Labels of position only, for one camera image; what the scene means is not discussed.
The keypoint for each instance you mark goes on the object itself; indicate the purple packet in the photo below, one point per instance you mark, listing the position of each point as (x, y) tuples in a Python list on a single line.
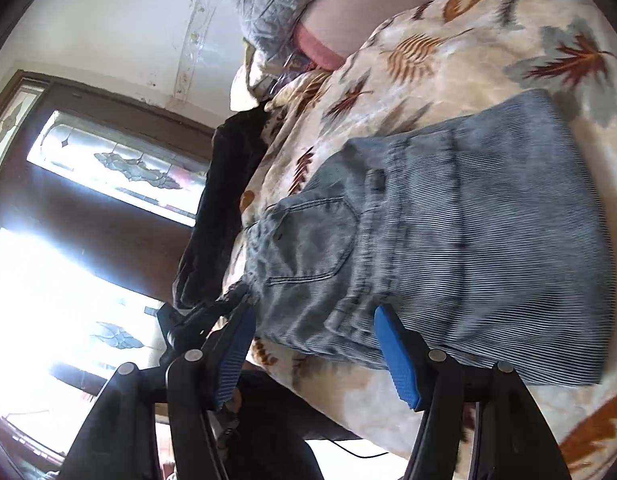
[(296, 66)]

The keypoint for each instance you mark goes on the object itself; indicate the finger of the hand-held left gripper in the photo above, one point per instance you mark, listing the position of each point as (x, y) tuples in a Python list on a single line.
[(216, 310)]

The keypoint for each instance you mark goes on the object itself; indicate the black jacket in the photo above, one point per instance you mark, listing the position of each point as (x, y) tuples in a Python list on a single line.
[(223, 200)]

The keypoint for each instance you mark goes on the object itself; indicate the cream pillow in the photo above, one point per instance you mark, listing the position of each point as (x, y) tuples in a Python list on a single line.
[(248, 75)]

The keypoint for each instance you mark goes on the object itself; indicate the leaf print quilted blanket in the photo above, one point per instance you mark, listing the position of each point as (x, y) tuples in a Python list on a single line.
[(438, 65)]

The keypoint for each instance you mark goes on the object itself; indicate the brown wooden window frame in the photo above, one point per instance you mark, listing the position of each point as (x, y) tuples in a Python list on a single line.
[(103, 240)]

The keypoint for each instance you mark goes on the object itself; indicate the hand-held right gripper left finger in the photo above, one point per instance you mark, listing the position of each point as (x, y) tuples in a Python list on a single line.
[(233, 357)]

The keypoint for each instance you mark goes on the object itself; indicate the stained glass window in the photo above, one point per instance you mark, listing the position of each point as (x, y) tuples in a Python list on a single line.
[(118, 165)]

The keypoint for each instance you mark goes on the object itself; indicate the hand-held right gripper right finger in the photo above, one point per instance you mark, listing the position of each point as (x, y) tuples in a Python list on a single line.
[(399, 360)]

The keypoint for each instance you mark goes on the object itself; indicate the person's dark clothing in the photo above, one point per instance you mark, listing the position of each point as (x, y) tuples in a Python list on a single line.
[(283, 420)]

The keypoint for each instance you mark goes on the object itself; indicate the blue denim pants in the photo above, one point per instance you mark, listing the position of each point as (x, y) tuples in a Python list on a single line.
[(438, 240)]

